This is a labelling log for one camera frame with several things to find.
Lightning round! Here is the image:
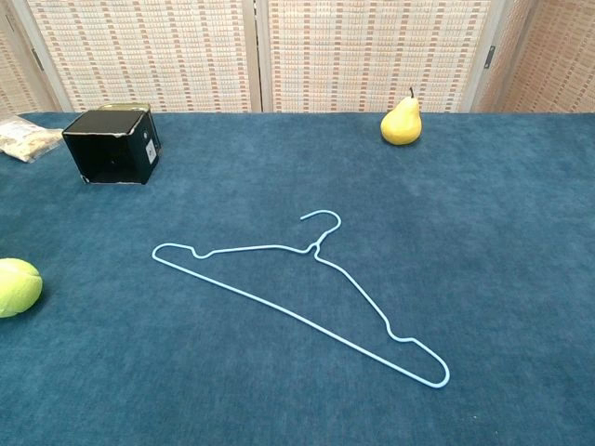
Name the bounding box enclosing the green tennis ball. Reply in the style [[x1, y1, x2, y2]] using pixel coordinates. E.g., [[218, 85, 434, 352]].
[[0, 257, 44, 320]]

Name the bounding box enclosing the black open cardboard box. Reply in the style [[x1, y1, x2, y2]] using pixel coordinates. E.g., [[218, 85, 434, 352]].
[[61, 109, 164, 187]]

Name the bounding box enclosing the yellow pear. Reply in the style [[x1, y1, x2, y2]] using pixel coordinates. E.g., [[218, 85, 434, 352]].
[[380, 86, 423, 147]]

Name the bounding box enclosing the woven folding screen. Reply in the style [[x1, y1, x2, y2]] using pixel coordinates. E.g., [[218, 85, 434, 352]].
[[0, 0, 595, 123]]

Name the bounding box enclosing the clear plastic snack bag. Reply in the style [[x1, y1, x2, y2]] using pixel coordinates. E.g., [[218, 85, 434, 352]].
[[0, 117, 65, 164]]

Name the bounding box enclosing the light blue wire hanger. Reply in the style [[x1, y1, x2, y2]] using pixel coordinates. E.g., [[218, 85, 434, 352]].
[[152, 209, 452, 389]]

